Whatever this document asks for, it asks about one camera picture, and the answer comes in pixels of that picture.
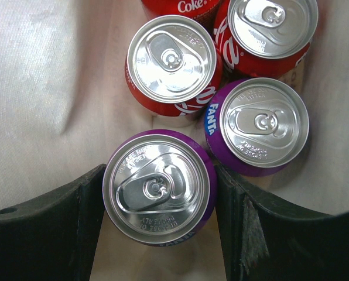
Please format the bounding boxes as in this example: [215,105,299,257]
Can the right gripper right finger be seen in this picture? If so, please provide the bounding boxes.
[215,164,349,280]

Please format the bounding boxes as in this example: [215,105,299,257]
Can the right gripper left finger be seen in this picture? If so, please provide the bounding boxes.
[0,164,106,280]

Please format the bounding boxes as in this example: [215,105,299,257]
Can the purple soda can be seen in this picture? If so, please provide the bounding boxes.
[203,78,310,177]
[102,129,217,246]

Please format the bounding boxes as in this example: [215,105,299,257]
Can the red cola can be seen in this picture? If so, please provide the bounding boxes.
[125,15,223,118]
[214,0,319,78]
[141,0,222,29]

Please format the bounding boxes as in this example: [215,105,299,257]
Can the red cola can front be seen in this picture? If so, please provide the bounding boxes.
[214,0,319,78]

